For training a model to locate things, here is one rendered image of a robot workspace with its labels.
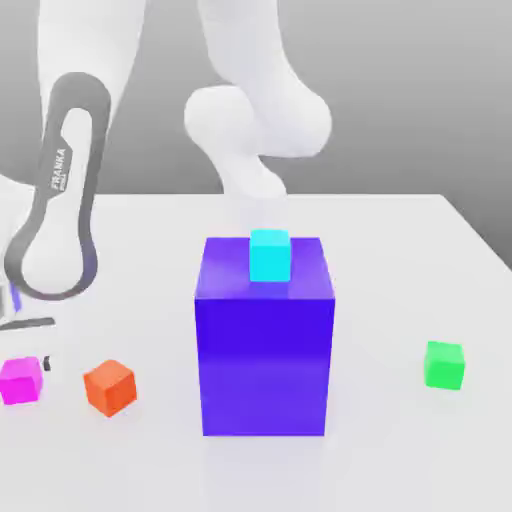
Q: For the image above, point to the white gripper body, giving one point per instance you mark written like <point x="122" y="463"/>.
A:
<point x="24" y="338"/>

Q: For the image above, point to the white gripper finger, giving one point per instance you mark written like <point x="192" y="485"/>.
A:
<point x="46" y="363"/>

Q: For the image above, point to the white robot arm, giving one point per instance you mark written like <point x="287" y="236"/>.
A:
<point x="276" y="120"/>

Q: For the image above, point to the small magenta cube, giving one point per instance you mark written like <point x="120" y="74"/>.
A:
<point x="19" y="384"/>

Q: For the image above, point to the small orange cube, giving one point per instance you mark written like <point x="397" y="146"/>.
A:
<point x="110" y="390"/>

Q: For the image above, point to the small cyan cube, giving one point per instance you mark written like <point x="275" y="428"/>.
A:
<point x="270" y="258"/>

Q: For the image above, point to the small green cube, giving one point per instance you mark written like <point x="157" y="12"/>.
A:
<point x="444" y="366"/>

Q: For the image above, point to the large purple box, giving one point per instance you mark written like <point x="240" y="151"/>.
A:
<point x="264" y="360"/>

